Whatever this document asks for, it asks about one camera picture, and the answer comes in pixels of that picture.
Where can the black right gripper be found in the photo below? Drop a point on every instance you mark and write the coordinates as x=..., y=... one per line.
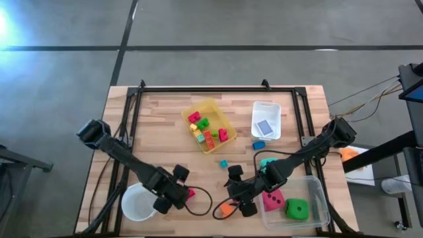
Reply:
x=246, y=190

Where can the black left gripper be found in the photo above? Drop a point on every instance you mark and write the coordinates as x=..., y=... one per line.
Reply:
x=168, y=188

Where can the pink foam die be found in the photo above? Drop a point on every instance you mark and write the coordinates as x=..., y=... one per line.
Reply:
x=267, y=206

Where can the green foam die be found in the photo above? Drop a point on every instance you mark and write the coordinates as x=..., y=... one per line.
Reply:
x=292, y=215

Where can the small cyan toy brick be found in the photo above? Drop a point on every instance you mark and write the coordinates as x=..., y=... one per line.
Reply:
x=201, y=139
x=224, y=164

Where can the red-orange long toy brick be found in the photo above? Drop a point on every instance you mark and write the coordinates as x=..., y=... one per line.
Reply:
x=209, y=140

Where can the small yellow toy brick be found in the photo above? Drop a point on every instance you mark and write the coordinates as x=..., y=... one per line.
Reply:
x=193, y=127
x=197, y=133

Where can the blue card with white frame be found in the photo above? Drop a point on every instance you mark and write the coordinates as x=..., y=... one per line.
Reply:
x=265, y=128

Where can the green toy brick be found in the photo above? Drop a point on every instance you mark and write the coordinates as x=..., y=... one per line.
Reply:
x=203, y=124

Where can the yellow translucent plastic bin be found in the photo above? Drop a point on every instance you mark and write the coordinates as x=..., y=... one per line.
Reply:
x=215, y=112

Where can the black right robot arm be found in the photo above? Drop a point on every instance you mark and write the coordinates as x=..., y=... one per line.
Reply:
x=307, y=152

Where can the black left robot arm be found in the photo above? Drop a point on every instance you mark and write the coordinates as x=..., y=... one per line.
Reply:
x=129, y=162

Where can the orange toy car block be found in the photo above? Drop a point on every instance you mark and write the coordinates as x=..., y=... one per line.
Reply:
x=226, y=210

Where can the teal foam die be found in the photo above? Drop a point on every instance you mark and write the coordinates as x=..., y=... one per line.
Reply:
x=266, y=162

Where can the white round bucket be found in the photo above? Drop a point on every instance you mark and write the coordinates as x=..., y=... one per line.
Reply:
x=137, y=205

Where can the blue rounded toy block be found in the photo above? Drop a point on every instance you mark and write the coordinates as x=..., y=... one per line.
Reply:
x=259, y=145

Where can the clear plastic container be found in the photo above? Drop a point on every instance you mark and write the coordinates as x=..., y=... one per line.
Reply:
x=317, y=205

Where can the white plastic bin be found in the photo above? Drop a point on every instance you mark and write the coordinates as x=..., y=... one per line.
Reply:
x=264, y=110

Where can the orange object on paper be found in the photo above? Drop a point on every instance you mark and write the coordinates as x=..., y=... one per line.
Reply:
x=348, y=153

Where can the white paper sheet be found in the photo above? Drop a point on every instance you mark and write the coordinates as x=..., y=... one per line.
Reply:
x=361, y=175

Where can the black equipment stand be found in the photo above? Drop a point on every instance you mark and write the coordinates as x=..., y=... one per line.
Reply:
x=380, y=152

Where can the grey metal stand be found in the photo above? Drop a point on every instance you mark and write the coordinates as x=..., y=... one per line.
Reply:
x=29, y=164

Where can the white rounded object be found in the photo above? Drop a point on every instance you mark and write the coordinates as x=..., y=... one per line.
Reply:
x=396, y=185

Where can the black caster wheel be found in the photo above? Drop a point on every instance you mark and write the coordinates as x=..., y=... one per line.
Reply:
x=400, y=225

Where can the black monitor with blue screen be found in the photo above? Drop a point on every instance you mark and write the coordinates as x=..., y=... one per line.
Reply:
x=414, y=94

